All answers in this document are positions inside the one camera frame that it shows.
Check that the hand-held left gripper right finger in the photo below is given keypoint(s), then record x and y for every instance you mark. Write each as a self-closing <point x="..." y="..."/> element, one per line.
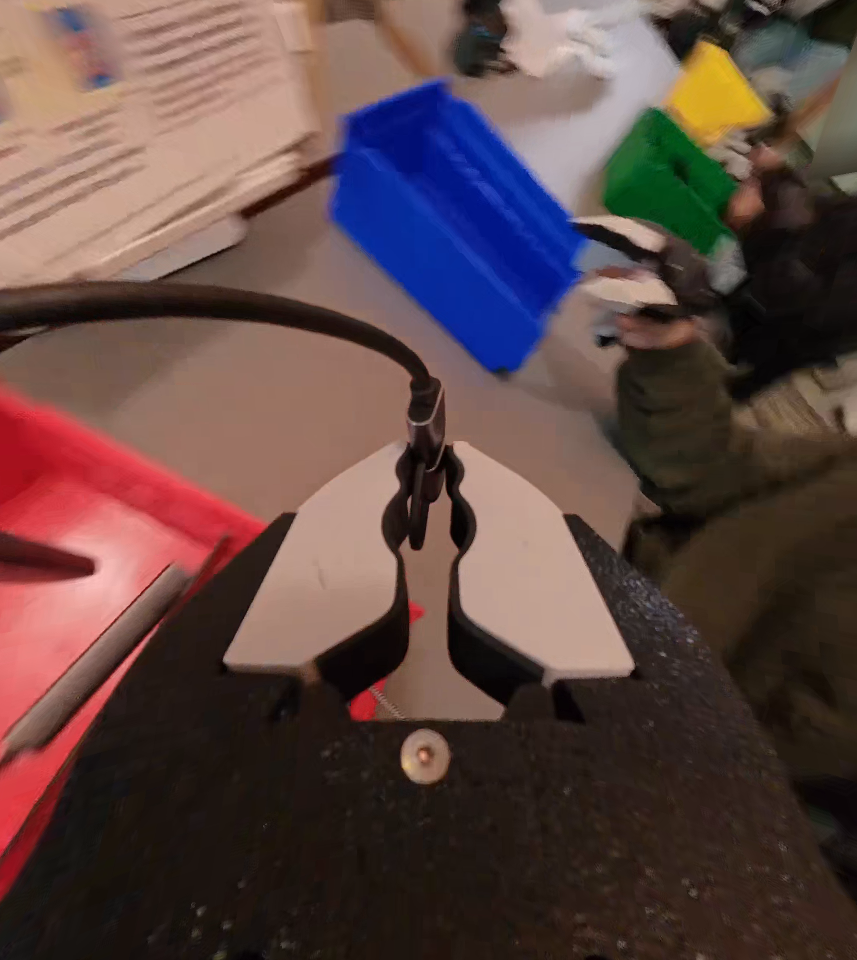
<point x="533" y="592"/>

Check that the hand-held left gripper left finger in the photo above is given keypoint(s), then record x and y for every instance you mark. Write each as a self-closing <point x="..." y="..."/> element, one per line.
<point x="323" y="585"/>

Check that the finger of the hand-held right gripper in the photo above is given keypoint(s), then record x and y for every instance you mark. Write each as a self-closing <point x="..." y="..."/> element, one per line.
<point x="631" y="289"/>
<point x="623" y="232"/>

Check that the person's right forearm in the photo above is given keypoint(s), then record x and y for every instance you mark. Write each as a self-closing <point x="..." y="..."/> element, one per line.
<point x="668" y="420"/>

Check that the green plastic bin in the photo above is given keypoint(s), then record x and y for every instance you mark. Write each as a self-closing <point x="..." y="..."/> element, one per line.
<point x="653" y="172"/>

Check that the yellow plastic bin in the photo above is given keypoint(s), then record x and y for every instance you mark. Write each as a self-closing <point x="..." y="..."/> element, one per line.
<point x="713" y="90"/>

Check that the blue plastic bin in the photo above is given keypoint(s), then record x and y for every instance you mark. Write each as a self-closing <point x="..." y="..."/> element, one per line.
<point x="428" y="217"/>

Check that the white cloth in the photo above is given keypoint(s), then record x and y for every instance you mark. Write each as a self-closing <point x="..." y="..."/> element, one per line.
<point x="563" y="34"/>

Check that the grey metal rod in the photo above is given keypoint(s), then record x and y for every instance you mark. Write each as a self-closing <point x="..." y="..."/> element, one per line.
<point x="98" y="652"/>

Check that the black bundle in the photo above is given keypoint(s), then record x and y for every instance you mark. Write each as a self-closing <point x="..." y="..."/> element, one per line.
<point x="482" y="41"/>

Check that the red plastic bin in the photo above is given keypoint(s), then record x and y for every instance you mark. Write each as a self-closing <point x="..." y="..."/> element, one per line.
<point x="61" y="480"/>

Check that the dark tapered tool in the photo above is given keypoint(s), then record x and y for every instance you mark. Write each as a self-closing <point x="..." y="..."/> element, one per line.
<point x="16" y="551"/>

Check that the white printed paper sheets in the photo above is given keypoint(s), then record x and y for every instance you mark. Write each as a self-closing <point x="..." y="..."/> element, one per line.
<point x="136" y="112"/>

